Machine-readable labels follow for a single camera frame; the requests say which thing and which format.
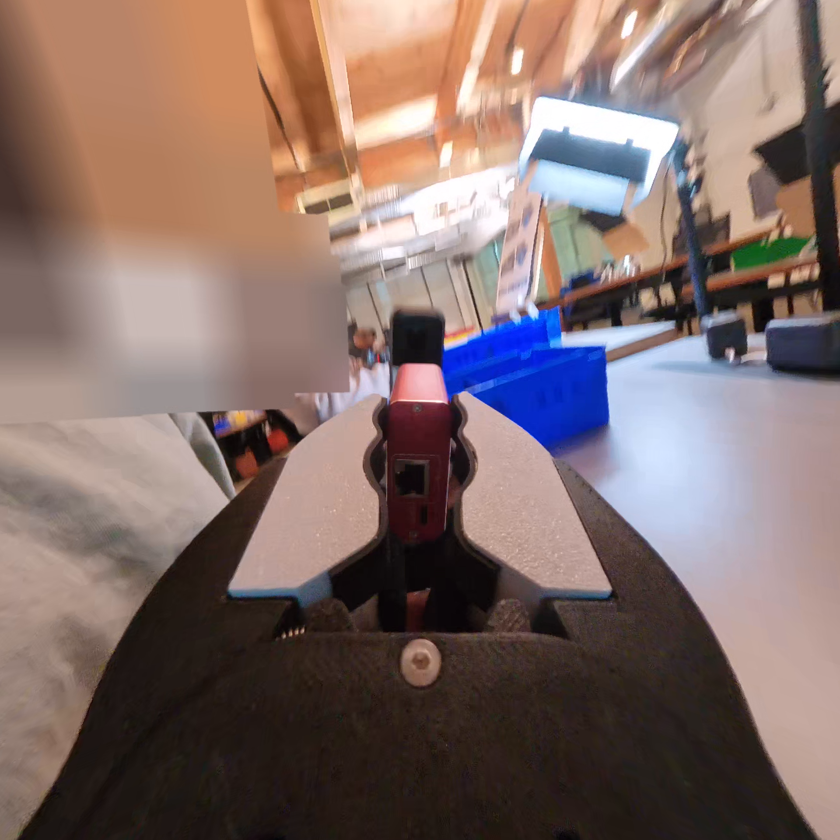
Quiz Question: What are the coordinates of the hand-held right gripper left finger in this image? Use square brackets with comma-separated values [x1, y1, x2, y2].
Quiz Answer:
[227, 394, 389, 608]

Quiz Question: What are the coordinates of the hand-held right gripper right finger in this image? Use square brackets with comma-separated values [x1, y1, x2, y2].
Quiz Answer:
[451, 392, 614, 601]

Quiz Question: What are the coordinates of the red ethernet splitter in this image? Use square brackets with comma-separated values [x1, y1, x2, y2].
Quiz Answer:
[385, 363, 455, 546]

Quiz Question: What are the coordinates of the blue plastic bin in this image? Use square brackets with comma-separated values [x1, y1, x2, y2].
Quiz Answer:
[441, 306, 564, 380]
[456, 346, 611, 452]

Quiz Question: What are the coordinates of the grey desk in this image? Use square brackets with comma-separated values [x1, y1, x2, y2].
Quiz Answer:
[545, 331, 840, 828]

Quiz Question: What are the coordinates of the instruction poster board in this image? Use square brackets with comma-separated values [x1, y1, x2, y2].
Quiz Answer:
[494, 189, 547, 317]

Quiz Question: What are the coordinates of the wooden table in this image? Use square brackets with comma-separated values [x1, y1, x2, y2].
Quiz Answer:
[679, 255, 821, 332]
[538, 226, 788, 327]

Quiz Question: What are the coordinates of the studio light panel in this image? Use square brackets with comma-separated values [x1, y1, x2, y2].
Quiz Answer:
[517, 96, 681, 219]

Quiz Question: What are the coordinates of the grey power adapter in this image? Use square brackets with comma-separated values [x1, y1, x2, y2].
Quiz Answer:
[704, 310, 750, 362]
[763, 314, 840, 375]

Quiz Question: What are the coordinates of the black light stand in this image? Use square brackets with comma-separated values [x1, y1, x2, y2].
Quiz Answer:
[668, 140, 715, 320]

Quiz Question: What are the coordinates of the green plastic bin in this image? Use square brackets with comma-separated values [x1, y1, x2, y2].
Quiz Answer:
[730, 235, 819, 272]

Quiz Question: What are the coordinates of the black slanted pole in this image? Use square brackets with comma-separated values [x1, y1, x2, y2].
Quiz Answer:
[796, 0, 840, 314]

